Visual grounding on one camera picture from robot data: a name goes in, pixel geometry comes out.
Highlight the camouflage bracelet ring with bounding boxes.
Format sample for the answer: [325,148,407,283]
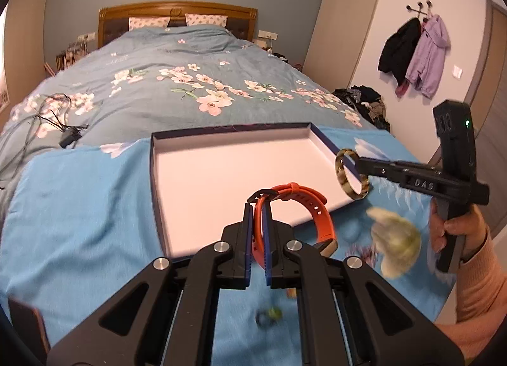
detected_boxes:
[334,148,372,201]

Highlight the floral pillow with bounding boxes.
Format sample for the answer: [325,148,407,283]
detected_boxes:
[128,17,171,31]
[186,13,228,28]

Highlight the person's right hand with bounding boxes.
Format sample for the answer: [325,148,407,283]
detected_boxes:
[429,199,488,260]

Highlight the cluttered left nightstand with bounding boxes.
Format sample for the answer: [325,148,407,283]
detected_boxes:
[44,32,96,76]

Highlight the orange sleeve forearm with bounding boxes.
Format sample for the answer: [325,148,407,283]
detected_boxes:
[438,236,506,360]

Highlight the pile of dark clothes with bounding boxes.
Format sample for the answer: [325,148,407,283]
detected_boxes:
[333,85,391,132]

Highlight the dark brown box corner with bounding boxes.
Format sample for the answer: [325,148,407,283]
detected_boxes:
[8,297,51,365]

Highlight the beige wardrobe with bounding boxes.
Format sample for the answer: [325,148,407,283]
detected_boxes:
[303,0,378,91]

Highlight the orange watch strap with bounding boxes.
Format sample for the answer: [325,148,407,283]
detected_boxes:
[246,181,340,271]

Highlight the right nightstand items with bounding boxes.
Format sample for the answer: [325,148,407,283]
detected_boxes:
[253,30,290,63]

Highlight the small green ring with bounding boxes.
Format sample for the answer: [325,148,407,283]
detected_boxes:
[255,306,284,328]

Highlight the blue cartoon blanket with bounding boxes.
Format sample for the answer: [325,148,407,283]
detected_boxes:
[1,139,454,365]

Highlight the right floral pillow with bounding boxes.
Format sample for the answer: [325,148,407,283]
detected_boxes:
[186,13,228,28]

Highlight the white wall switch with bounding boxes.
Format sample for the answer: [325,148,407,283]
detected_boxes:
[452,65,462,79]

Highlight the purple hoodie on hook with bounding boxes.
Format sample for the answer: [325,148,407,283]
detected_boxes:
[395,15,450,100]

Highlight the left floral pillow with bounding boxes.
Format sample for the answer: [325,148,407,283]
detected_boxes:
[128,17,171,31]

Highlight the black cables with adapter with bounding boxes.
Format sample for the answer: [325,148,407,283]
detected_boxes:
[0,93,90,188]

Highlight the white shallow box tray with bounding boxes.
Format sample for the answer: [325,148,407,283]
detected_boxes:
[151,123,352,257]

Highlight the black jacket on hook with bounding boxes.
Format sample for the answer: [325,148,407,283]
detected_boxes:
[378,17,421,86]

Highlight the wall coat hooks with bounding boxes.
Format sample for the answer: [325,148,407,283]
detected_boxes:
[406,0,432,20]

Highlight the wooden headboard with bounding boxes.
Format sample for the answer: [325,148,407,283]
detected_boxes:
[96,1,258,48]

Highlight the floral blue duvet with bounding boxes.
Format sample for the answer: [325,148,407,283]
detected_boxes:
[1,25,369,209]

